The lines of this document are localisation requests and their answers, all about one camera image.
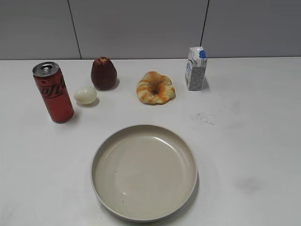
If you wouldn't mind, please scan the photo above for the small white milk carton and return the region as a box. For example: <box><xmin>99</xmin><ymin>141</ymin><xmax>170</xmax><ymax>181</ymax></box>
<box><xmin>185</xmin><ymin>47</ymin><xmax>207</xmax><ymax>91</ymax></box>

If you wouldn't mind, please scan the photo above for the red cola can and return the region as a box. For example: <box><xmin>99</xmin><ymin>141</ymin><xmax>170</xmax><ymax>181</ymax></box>
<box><xmin>32</xmin><ymin>62</ymin><xmax>74</xmax><ymax>123</ymax></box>

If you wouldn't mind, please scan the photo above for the beige round plate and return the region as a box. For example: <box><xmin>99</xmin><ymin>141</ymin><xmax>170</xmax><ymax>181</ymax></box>
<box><xmin>90</xmin><ymin>124</ymin><xmax>198</xmax><ymax>222</ymax></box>

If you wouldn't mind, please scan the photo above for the white egg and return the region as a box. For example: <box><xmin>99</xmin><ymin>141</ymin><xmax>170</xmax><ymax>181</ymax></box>
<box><xmin>73</xmin><ymin>86</ymin><xmax>97</xmax><ymax>105</ymax></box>

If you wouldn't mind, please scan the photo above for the dark red wax apple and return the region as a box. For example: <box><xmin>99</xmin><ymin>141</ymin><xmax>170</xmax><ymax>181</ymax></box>
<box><xmin>91</xmin><ymin>57</ymin><xmax>117</xmax><ymax>90</ymax></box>

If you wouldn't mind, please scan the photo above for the orange swirl bread roll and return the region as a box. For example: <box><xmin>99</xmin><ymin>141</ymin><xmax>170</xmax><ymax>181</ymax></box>
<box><xmin>136</xmin><ymin>71</ymin><xmax>176</xmax><ymax>105</ymax></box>

